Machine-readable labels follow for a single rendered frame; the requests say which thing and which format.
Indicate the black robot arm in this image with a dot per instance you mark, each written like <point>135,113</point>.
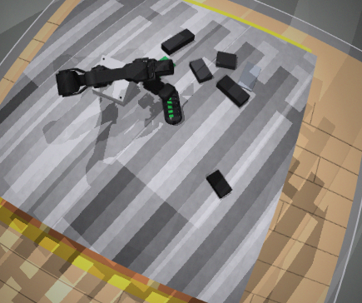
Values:
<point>69,82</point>

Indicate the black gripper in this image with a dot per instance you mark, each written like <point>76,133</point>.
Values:
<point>164,91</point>

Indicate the dark grey switch panel with green rocker switches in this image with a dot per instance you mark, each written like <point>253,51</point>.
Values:
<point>172,109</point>

